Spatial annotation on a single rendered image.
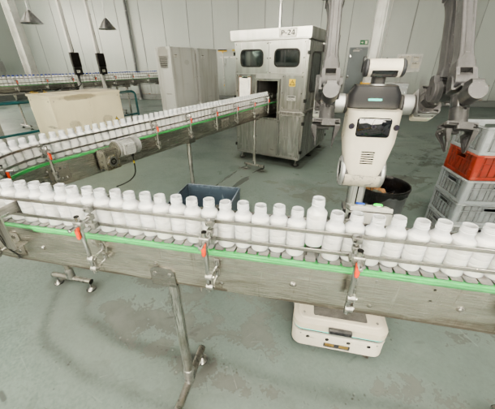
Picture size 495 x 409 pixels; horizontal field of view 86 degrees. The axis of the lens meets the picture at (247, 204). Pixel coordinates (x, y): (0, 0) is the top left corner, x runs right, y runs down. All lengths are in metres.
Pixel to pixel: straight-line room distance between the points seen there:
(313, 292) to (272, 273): 0.15
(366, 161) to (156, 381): 1.62
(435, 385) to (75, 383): 1.97
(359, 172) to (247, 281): 0.79
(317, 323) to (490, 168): 2.02
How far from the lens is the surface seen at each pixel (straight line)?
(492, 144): 2.93
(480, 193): 3.09
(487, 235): 0.98
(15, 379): 2.20
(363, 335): 1.77
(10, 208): 1.36
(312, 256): 0.91
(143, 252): 1.06
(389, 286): 0.96
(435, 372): 2.09
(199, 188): 1.55
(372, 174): 1.44
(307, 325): 1.73
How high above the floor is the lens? 1.56
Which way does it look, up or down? 28 degrees down
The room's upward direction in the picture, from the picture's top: straight up
